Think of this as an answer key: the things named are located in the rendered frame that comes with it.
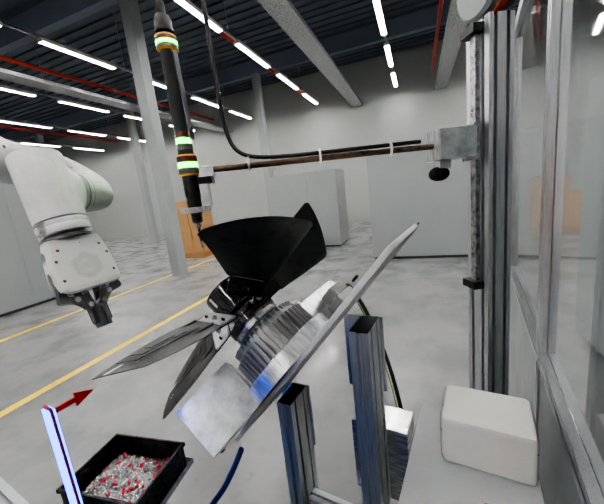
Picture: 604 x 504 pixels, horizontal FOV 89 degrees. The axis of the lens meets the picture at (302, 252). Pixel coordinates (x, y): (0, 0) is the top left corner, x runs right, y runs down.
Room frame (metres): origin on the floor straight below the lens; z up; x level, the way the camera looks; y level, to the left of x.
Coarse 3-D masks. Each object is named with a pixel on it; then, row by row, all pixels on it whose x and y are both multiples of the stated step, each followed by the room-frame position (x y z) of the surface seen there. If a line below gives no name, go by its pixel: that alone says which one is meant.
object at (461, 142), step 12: (432, 132) 0.77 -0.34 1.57; (444, 132) 0.73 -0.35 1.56; (456, 132) 0.74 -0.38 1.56; (468, 132) 0.74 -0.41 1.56; (444, 144) 0.73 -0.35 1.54; (456, 144) 0.74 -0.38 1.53; (468, 144) 0.74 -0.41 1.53; (432, 156) 0.77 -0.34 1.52; (444, 156) 0.73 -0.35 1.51; (456, 156) 0.74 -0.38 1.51; (468, 156) 0.74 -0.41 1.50
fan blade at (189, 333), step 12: (192, 324) 0.69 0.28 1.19; (204, 324) 0.68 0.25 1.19; (216, 324) 0.67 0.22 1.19; (168, 336) 0.63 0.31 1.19; (180, 336) 0.62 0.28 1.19; (192, 336) 0.61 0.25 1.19; (204, 336) 0.61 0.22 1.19; (144, 348) 0.60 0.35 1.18; (156, 348) 0.57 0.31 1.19; (168, 348) 0.56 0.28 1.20; (180, 348) 0.55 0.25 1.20; (120, 360) 0.60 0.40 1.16; (132, 360) 0.53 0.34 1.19; (144, 360) 0.51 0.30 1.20; (156, 360) 0.49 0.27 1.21; (120, 372) 0.48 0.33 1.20
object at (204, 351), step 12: (204, 348) 0.80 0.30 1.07; (192, 360) 0.82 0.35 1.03; (204, 360) 0.77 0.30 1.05; (180, 372) 0.87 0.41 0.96; (192, 372) 0.78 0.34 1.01; (180, 384) 0.79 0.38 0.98; (192, 384) 0.74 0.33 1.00; (168, 396) 0.81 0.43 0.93; (180, 396) 0.74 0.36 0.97; (168, 408) 0.74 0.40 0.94
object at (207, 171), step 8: (200, 168) 0.71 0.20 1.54; (208, 168) 0.71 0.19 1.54; (200, 176) 0.71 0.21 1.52; (208, 176) 0.70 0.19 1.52; (200, 184) 0.71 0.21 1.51; (208, 184) 0.72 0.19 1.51; (208, 192) 0.71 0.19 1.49; (208, 200) 0.71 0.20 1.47; (184, 208) 0.69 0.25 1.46; (192, 208) 0.69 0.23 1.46; (200, 208) 0.69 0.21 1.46; (208, 208) 0.71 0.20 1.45
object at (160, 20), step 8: (160, 0) 0.71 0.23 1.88; (160, 8) 0.71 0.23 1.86; (160, 16) 0.70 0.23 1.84; (168, 16) 0.72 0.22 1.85; (160, 24) 0.70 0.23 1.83; (168, 24) 0.71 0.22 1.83; (184, 176) 0.70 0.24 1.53; (192, 176) 0.71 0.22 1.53; (184, 184) 0.71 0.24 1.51; (192, 184) 0.71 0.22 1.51; (192, 192) 0.70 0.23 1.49; (200, 192) 0.72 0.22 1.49; (192, 200) 0.70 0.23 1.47; (200, 200) 0.72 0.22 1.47; (192, 216) 0.71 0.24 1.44; (200, 216) 0.71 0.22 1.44
